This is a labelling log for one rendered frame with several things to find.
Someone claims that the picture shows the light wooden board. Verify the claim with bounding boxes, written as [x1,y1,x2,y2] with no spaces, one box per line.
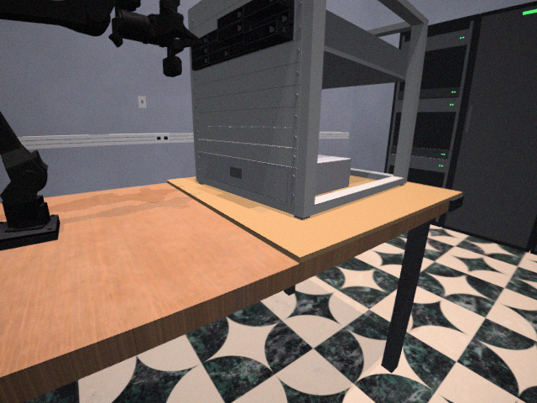
[167,177,462,264]

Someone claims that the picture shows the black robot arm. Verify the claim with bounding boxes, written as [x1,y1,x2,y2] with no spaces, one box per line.
[0,0,185,233]

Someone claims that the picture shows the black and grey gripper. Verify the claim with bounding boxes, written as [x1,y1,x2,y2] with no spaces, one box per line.
[142,15,203,77]

